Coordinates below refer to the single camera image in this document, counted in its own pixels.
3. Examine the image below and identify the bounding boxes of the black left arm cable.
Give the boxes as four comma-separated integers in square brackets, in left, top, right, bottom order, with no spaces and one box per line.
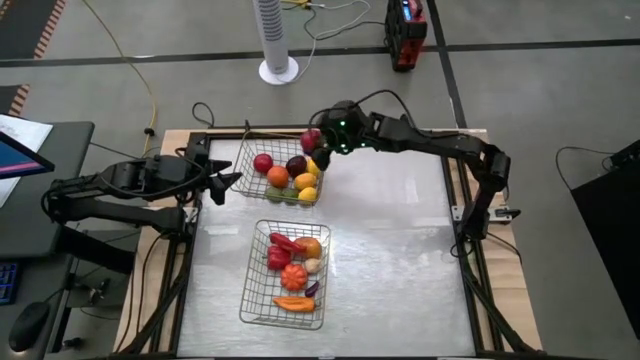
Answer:
[99,152,211,201]

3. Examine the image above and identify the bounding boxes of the black mat with striped edge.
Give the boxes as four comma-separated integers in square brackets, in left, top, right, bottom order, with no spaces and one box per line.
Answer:
[0,0,67,117]

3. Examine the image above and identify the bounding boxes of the black computer mouse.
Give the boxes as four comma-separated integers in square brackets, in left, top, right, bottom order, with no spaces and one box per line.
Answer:
[7,301,51,354]

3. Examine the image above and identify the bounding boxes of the black cable loop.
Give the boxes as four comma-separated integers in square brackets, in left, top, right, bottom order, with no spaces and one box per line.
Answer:
[192,102,216,129]

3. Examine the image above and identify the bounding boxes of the red apple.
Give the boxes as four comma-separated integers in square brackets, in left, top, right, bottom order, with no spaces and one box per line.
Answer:
[299,128,324,155]
[252,152,275,175]

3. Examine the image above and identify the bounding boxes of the red black power station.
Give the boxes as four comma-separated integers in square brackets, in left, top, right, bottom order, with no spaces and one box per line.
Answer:
[383,0,429,74]

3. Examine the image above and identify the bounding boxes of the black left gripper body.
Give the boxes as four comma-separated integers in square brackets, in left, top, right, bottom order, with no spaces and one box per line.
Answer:
[185,147,229,206]

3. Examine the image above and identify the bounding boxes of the orange yellow pepper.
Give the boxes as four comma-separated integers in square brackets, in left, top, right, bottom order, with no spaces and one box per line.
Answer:
[294,236,324,260]

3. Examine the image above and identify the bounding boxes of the backlit keyboard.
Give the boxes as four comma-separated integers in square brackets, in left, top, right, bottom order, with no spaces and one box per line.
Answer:
[0,262,20,306]

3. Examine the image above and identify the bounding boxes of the white tower fan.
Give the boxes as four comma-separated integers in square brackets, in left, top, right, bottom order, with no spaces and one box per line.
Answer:
[251,0,300,86]

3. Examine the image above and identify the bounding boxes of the laptop with blue screen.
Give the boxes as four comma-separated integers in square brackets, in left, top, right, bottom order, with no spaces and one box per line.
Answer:
[0,130,56,180]

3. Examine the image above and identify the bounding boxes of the white paper sheet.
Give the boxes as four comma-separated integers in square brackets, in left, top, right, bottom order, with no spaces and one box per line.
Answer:
[0,114,54,209]

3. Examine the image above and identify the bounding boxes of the orange peach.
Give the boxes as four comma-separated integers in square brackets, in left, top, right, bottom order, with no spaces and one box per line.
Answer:
[266,165,291,189]

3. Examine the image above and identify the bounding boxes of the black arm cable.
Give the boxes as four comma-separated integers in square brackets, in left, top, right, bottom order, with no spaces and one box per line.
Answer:
[308,88,419,129]
[99,152,211,201]

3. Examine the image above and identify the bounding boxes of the dark purple plum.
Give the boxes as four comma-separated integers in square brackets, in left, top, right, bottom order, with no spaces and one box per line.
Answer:
[285,155,308,179]

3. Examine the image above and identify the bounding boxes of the black aluminium table frame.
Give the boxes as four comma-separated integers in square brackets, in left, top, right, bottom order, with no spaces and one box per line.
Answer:
[117,127,541,360]

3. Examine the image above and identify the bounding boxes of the large black case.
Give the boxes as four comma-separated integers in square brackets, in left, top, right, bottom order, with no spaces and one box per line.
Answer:
[569,139,640,341]

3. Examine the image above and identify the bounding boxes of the ribbed orange-red tomato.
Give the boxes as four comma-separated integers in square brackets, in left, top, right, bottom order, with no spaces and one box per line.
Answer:
[279,263,309,293]

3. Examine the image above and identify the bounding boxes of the red bell pepper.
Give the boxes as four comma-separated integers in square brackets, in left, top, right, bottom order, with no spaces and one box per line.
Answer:
[264,245,294,272]

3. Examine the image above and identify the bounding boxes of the thin black floor cable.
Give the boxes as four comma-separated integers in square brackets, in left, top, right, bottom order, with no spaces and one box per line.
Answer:
[554,145,616,191]

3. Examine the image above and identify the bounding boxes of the silver wire basket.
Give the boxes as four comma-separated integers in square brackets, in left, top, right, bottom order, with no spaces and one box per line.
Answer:
[238,218,332,331]
[229,130,326,206]

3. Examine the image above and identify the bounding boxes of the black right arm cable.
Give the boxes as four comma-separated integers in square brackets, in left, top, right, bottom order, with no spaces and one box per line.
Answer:
[308,88,419,129]

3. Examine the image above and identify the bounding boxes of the white floor cable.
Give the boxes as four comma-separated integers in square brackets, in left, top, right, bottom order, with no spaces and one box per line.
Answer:
[279,0,386,84]

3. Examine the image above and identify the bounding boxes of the long red chili pepper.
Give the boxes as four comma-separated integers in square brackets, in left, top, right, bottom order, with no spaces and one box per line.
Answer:
[268,232,308,254]

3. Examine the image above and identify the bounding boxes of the black desk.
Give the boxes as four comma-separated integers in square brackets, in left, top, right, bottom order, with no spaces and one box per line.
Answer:
[0,121,141,360]

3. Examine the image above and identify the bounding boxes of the long orange pepper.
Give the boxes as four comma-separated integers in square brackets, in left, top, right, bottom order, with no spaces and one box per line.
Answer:
[272,295,318,314]

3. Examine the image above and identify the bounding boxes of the yellow floor cable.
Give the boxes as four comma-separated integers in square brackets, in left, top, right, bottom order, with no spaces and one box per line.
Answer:
[82,0,157,156]

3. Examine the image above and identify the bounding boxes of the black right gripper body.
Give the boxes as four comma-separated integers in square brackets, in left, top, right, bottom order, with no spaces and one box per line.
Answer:
[319,99,374,156]

